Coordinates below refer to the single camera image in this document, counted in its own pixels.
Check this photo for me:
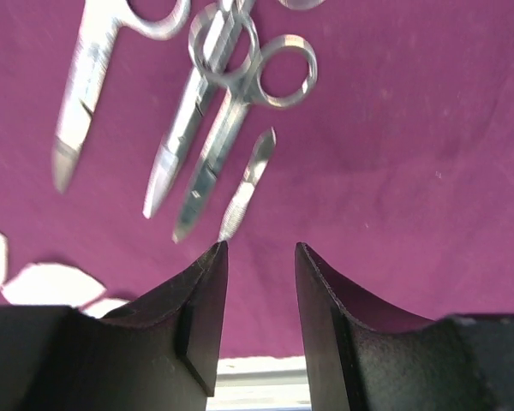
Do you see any steel scalpel handle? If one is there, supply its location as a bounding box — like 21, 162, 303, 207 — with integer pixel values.
218, 128, 277, 241

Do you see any purple cloth mat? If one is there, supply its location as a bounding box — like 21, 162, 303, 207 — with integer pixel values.
0, 1, 514, 357

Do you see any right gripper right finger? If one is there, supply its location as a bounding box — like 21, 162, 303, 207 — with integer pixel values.
295, 243, 514, 410

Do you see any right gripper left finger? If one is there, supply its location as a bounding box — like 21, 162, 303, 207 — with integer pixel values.
0, 242, 228, 410

